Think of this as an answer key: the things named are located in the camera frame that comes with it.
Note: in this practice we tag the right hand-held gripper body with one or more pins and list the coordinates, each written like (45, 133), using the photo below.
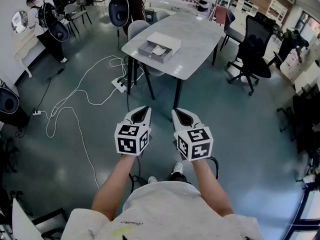
(197, 144)

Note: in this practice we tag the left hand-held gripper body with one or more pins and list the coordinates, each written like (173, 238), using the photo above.
(127, 144)

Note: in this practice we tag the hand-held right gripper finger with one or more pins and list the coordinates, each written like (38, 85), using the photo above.
(196, 120)
(175, 122)

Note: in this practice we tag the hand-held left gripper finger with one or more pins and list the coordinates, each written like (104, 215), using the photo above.
(135, 111)
(149, 116)

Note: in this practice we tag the white cardboard shoe box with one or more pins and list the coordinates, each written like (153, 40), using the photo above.
(166, 42)

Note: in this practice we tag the person's right forearm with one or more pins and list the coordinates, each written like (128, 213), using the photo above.
(210, 186)

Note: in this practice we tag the person's left forearm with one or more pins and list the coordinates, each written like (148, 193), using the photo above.
(112, 186)

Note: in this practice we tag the white shoe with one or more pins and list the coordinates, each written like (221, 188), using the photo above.
(178, 167)
(152, 179)

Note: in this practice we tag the large white power strip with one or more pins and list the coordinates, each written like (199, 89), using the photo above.
(118, 84)

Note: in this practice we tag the person's black trousers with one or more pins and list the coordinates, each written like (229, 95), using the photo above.
(177, 177)

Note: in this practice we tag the person's light grey shirt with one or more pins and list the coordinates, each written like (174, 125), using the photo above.
(162, 214)

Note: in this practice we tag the grey marble table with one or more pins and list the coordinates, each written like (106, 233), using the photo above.
(190, 41)

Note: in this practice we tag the black mesh office chair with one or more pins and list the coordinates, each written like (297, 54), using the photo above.
(255, 46)

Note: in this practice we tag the dark grey side chair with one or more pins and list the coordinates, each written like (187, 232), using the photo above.
(232, 31)

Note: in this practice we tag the small white power strip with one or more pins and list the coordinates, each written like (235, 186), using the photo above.
(36, 113)

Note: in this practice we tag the black mesh waste bin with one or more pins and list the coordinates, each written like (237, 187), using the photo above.
(149, 14)

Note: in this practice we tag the black wheeled chair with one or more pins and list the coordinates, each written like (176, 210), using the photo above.
(302, 124)

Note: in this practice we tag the red chair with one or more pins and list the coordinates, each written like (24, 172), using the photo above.
(221, 15)

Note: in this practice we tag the grey chair with black legs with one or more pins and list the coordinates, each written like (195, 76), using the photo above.
(76, 12)

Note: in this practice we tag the white shelf cabinet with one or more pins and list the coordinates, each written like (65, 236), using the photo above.
(247, 6)

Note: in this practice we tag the white dresser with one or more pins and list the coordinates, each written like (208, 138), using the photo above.
(26, 49)

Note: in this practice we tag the dark backpack on stand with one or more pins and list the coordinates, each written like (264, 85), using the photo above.
(8, 104)

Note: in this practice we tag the white board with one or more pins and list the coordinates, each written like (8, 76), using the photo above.
(23, 224)

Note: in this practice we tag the white glass-door cabinet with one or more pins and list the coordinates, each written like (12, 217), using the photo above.
(277, 9)

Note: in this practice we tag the round wall mirror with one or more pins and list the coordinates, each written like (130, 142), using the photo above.
(19, 21)

